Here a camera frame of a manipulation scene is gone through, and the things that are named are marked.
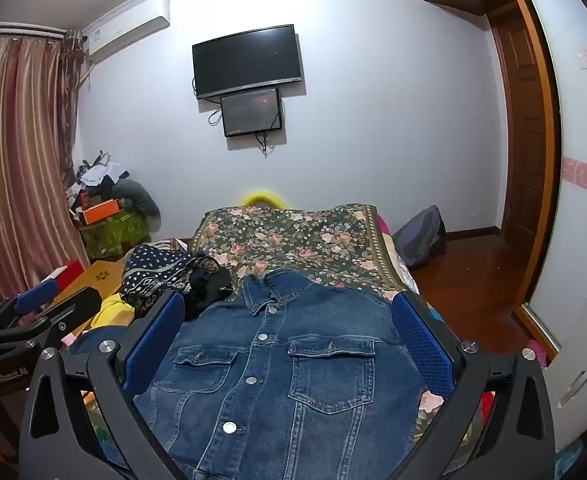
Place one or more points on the green cloth covered box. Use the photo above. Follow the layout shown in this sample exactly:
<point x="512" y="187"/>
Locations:
<point x="113" y="237"/>

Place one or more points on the small black wall monitor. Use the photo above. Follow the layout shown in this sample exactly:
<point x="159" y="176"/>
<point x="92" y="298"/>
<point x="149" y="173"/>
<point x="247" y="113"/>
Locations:
<point x="251" y="112"/>

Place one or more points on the black wall television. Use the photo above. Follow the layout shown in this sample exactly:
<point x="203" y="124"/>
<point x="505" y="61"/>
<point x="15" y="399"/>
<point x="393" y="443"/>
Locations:
<point x="247" y="60"/>

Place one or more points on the yellow garment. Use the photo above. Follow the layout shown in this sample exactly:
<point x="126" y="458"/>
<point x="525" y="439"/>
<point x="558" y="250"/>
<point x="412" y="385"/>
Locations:
<point x="111" y="310"/>

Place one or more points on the navy patterned sweater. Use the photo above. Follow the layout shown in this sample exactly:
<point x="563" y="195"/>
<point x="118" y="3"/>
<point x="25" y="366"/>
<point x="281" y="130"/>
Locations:
<point x="156" y="272"/>

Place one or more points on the brown wooden door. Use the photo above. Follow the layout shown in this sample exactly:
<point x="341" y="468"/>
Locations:
<point x="521" y="160"/>

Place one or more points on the striped red curtain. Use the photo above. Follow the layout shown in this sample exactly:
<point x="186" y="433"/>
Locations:
<point x="13" y="160"/>

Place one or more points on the pile of papers and clothes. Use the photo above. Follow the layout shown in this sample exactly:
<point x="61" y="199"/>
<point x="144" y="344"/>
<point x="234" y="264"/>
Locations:
<point x="123" y="192"/>

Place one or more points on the red box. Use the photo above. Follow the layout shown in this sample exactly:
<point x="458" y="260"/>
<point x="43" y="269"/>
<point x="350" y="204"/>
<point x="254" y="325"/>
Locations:
<point x="66" y="271"/>

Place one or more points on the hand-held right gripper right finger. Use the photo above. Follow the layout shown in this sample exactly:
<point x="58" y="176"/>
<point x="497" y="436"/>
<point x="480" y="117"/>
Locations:
<point x="418" y="342"/>

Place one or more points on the pink slipper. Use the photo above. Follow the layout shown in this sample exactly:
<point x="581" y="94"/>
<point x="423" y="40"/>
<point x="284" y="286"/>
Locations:
<point x="537" y="355"/>

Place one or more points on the yellow plastic object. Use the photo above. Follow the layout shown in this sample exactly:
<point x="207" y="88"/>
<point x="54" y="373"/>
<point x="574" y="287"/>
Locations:
<point x="261" y="197"/>

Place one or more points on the white air conditioner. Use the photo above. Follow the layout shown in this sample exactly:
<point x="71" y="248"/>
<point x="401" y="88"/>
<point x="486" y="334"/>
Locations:
<point x="126" y="27"/>

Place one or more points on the orange box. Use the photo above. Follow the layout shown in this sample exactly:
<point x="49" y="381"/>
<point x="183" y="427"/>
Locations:
<point x="101" y="212"/>

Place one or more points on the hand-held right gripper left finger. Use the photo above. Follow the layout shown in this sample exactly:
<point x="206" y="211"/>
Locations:
<point x="153" y="342"/>

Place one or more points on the white cabinet with stickers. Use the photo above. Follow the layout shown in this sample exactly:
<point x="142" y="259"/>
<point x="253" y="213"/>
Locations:
<point x="581" y="340"/>

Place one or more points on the blue denim jacket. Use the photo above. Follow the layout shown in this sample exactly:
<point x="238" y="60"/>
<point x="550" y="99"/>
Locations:
<point x="283" y="385"/>

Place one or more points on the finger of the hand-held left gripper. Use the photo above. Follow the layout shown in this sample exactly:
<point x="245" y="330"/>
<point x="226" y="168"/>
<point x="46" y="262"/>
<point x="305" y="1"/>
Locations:
<point x="36" y="294"/>
<point x="71" y="312"/>

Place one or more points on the colourful patchwork quilt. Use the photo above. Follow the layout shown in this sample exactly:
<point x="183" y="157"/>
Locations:
<point x="391" y="247"/>

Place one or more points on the grey purple backpack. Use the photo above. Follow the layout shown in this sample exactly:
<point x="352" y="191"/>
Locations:
<point x="421" y="237"/>

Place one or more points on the green floral blanket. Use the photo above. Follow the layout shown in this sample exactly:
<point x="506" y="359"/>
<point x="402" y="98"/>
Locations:
<point x="293" y="240"/>

